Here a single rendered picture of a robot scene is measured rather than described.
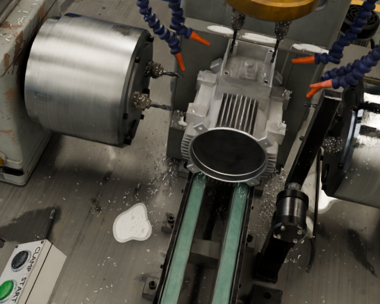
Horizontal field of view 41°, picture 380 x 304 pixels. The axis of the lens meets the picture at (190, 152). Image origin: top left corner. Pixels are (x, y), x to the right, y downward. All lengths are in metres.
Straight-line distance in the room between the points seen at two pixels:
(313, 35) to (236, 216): 0.44
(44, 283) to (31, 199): 0.43
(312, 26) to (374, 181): 0.38
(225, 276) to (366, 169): 0.32
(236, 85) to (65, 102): 0.32
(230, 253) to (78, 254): 0.33
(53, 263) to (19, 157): 0.40
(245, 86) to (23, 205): 0.56
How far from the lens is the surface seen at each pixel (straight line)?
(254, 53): 1.08
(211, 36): 1.08
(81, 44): 1.00
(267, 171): 1.03
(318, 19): 1.17
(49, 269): 0.81
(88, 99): 0.98
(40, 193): 1.21
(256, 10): 0.85
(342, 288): 1.17
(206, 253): 1.08
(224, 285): 0.97
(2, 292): 0.80
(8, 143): 1.13
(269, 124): 1.01
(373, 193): 1.02
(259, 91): 0.99
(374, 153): 0.98
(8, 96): 1.04
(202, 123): 0.95
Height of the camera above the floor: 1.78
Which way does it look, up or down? 49 degrees down
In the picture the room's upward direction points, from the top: 9 degrees clockwise
